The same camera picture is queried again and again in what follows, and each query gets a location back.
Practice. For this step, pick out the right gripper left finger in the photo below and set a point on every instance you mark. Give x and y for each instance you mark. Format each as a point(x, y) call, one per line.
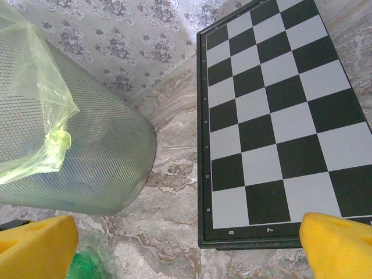
point(37, 250)

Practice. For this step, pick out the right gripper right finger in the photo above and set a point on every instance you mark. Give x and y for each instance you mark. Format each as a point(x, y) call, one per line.
point(340, 250)

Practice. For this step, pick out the green bottle orange cap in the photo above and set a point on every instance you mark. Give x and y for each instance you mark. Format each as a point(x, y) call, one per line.
point(84, 266)

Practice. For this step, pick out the grey mesh bin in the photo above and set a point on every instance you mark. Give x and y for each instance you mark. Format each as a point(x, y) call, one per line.
point(101, 145)

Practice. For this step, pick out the green plastic bin liner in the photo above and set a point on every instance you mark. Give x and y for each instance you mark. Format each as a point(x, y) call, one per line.
point(29, 72)

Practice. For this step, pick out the black and white chessboard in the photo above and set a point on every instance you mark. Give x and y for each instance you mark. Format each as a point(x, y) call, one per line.
point(276, 116)

